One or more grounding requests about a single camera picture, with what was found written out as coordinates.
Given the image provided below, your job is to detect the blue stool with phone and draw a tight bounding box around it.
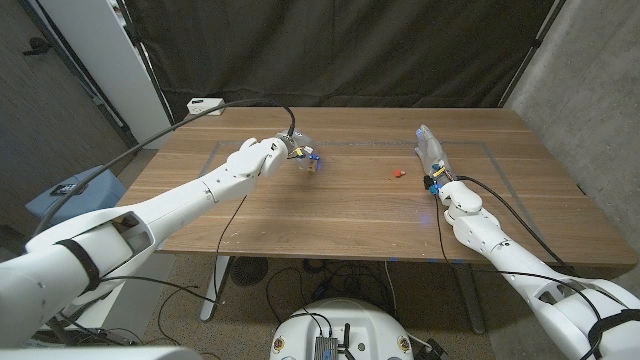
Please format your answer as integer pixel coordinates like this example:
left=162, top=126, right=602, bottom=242
left=24, top=167, right=129, bottom=236

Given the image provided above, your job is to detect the white table leg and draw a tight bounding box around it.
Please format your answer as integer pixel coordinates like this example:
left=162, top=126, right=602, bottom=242
left=199, top=255, right=232, bottom=322

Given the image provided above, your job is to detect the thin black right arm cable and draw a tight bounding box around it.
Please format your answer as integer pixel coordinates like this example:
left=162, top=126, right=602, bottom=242
left=433, top=194, right=604, bottom=360

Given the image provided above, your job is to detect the white pillar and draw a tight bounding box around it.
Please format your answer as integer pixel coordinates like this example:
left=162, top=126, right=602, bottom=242
left=37, top=0, right=174, bottom=150

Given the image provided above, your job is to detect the black smartphone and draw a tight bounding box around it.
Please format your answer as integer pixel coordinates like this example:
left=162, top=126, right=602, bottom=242
left=49, top=182, right=82, bottom=197

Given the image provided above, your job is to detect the white power strip box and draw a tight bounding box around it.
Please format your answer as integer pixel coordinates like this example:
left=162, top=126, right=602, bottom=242
left=186, top=97, right=227, bottom=117

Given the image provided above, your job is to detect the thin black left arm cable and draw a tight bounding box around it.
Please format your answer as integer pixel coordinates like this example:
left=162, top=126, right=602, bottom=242
left=213, top=194, right=249, bottom=306

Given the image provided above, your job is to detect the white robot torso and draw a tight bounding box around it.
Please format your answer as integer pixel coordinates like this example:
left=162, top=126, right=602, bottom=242
left=269, top=298, right=415, bottom=360

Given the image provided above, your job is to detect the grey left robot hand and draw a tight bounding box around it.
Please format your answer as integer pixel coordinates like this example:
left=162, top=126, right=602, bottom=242
left=274, top=130, right=321, bottom=174

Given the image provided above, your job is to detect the black backdrop curtain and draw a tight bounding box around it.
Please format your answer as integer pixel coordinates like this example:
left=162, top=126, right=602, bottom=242
left=122, top=0, right=569, bottom=126

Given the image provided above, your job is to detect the grey module on torso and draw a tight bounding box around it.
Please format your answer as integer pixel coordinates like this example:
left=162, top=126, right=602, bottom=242
left=313, top=335, right=340, bottom=360

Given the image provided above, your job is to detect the grey table leg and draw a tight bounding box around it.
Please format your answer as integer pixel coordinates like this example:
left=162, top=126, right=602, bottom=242
left=452, top=262, right=487, bottom=335

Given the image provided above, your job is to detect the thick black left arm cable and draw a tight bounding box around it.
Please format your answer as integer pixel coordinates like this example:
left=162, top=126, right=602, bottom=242
left=32, top=98, right=297, bottom=239

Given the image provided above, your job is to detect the black backdrop stand pole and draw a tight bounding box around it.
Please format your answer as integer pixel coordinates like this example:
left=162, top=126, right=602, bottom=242
left=499, top=0, right=569, bottom=109
left=114, top=0, right=176, bottom=130

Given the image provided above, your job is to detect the black floor cable tangle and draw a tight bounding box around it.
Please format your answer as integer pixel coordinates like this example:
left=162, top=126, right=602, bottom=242
left=264, top=257, right=396, bottom=326

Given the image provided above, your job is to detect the round black floor fan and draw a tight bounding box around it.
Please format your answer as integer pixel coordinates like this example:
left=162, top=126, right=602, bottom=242
left=229, top=256, right=270, bottom=289

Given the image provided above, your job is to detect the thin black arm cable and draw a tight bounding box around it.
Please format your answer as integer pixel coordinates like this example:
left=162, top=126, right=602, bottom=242
left=433, top=194, right=604, bottom=360
left=213, top=194, right=249, bottom=306

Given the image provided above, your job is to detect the black door handle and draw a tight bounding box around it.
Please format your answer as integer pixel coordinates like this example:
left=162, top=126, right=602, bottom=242
left=22, top=37, right=54, bottom=56

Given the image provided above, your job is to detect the white floor platform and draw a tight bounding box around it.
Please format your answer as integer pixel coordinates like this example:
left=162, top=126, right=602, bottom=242
left=74, top=252, right=176, bottom=331

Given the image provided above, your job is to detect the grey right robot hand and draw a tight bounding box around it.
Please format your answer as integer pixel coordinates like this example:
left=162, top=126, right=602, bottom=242
left=414, top=124, right=454, bottom=176

